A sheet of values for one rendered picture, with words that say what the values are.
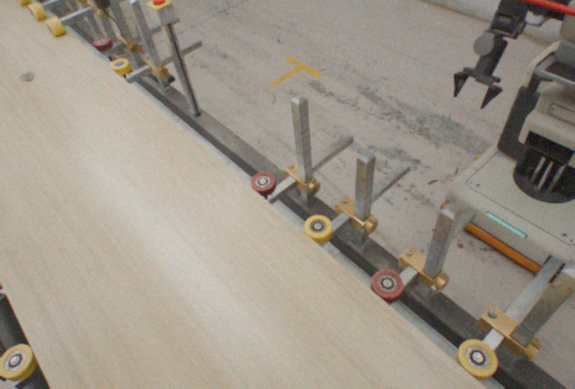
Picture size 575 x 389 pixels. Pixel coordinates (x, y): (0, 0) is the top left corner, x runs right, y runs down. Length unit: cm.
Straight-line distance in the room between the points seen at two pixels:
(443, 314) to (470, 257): 99
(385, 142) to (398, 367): 188
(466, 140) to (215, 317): 210
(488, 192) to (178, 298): 154
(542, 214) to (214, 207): 148
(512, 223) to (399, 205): 59
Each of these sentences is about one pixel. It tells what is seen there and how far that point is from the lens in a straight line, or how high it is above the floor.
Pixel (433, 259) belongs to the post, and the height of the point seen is 92.
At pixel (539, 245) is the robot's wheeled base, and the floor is 25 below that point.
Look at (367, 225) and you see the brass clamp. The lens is 130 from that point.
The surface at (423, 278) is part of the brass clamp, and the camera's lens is 127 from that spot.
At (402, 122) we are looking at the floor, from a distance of 291.
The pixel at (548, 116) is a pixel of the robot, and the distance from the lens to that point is 184.
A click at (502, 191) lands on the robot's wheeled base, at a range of 224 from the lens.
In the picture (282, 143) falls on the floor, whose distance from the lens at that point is 277.
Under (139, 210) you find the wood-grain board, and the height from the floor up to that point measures 90.
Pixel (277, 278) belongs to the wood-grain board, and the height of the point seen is 90.
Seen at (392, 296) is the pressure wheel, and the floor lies 91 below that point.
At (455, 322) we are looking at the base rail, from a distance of 136.
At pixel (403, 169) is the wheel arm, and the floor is 84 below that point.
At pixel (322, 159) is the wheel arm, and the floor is 82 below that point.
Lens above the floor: 192
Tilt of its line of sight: 49 degrees down
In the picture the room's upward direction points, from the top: 8 degrees counter-clockwise
